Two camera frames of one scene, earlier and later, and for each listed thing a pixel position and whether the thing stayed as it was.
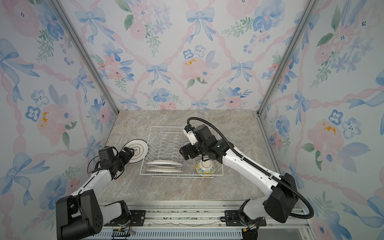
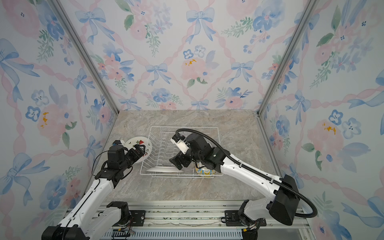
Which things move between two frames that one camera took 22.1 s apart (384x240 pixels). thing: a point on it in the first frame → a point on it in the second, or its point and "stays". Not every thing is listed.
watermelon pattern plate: [164, 163] → [132, 141]
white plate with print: [165, 169] stays
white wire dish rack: [162, 158] stays
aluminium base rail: [197, 220] stays
